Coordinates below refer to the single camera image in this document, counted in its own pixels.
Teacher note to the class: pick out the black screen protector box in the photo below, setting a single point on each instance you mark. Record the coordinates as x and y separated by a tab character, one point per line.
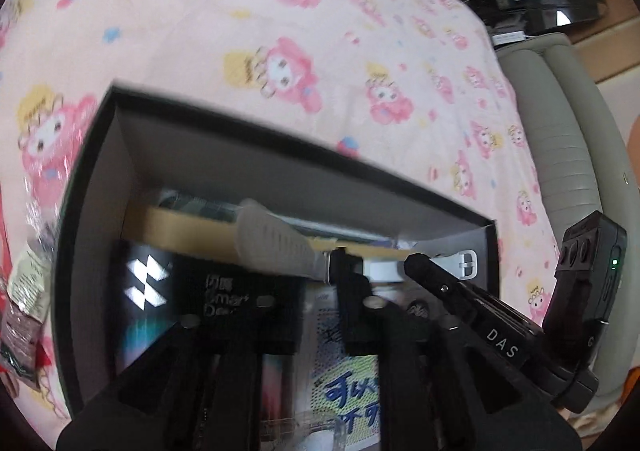
154	291

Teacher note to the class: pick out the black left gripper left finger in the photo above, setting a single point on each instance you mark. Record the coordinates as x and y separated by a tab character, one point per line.
195	388

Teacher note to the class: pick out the brown cardboard insert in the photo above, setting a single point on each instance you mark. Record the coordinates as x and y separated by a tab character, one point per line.
180	233

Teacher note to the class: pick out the black tracking camera module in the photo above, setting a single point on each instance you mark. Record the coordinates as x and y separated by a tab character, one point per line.
586	279

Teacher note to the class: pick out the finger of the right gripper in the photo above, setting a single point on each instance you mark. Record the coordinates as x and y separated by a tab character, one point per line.
458	297

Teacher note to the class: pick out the black cardboard storage box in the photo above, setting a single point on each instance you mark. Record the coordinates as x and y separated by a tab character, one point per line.
139	144

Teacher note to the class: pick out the pink cartoon bed sheet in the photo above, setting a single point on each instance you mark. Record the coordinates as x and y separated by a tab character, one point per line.
412	85

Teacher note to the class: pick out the dark snack sachet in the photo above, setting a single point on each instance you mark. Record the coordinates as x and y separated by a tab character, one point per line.
22	310

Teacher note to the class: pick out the white smart watch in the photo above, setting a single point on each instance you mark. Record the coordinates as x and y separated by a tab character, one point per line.
267	244

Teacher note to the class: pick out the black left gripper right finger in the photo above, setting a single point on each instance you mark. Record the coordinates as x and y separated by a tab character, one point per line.
441	386

